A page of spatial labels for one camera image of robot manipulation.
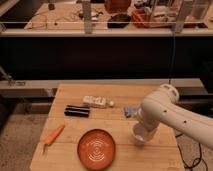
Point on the white post right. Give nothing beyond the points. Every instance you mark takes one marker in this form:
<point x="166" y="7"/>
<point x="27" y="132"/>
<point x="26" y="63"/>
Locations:
<point x="184" y="11"/>

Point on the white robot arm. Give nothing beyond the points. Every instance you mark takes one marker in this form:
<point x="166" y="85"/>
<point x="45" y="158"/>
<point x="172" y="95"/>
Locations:
<point x="160" y="106"/>

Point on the orange container on bench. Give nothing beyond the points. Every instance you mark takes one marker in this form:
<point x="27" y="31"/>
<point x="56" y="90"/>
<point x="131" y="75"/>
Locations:
<point x="116" y="6"/>

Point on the white post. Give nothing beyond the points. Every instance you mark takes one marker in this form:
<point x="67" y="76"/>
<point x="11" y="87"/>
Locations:
<point x="184" y="11"/>
<point x="86" y="6"/>

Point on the blue cloth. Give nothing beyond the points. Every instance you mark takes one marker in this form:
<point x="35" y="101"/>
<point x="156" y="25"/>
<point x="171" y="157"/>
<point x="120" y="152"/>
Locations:
<point x="129" y="111"/>

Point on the white post left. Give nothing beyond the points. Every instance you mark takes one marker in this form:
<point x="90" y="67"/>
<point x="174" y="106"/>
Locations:
<point x="86" y="6"/>

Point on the wooden table board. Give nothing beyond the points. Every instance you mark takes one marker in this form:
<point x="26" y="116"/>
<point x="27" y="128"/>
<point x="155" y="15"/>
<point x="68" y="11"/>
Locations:
<point x="160" y="154"/>

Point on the white plastic bottle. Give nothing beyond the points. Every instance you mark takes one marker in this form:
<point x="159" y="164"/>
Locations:
<point x="97" y="102"/>

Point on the black bowl on bench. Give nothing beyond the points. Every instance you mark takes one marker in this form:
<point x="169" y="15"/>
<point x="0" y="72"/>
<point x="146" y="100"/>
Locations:
<point x="120" y="20"/>

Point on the black rectangular case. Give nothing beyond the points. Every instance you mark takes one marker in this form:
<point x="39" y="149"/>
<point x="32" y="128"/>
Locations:
<point x="80" y="111"/>

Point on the white ceramic cup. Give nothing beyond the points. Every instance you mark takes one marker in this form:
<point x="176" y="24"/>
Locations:
<point x="141" y="134"/>

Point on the orange ceramic plate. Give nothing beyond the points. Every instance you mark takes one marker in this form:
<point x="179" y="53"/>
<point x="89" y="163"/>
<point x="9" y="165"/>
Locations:
<point x="96" y="149"/>

